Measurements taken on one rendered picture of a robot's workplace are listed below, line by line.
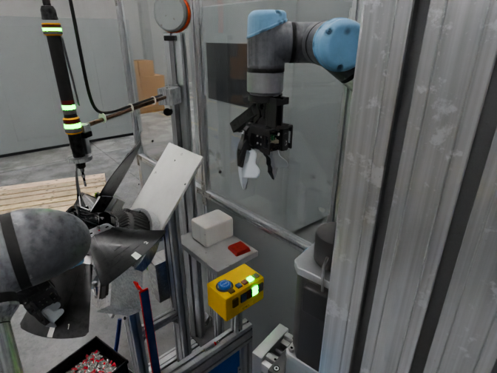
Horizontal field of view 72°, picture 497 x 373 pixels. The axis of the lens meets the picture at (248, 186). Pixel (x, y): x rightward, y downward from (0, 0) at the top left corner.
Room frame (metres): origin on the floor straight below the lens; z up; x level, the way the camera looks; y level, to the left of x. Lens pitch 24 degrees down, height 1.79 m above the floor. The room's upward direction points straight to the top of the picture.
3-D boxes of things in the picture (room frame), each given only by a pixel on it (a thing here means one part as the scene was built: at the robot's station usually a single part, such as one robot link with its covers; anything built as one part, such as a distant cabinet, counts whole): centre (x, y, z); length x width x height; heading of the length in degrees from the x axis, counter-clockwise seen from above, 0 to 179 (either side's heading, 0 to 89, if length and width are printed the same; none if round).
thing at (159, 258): (1.35, 0.40, 0.73); 0.15 x 0.09 x 0.22; 131
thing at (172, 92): (1.56, 0.35, 1.54); 0.10 x 0.07 x 0.09; 166
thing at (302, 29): (0.71, -0.14, 1.78); 0.11 x 0.11 x 0.08; 3
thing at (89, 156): (0.97, 0.50, 1.50); 0.09 x 0.07 x 0.10; 166
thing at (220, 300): (0.88, 0.04, 1.02); 0.16 x 0.10 x 0.11; 131
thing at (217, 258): (1.41, 0.16, 0.85); 0.36 x 0.24 x 0.03; 41
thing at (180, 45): (1.66, 0.33, 0.90); 0.08 x 0.06 x 1.80; 76
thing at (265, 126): (0.72, -0.04, 1.62); 0.09 x 0.08 x 0.12; 41
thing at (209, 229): (1.48, 0.19, 0.92); 0.17 x 0.16 x 0.11; 131
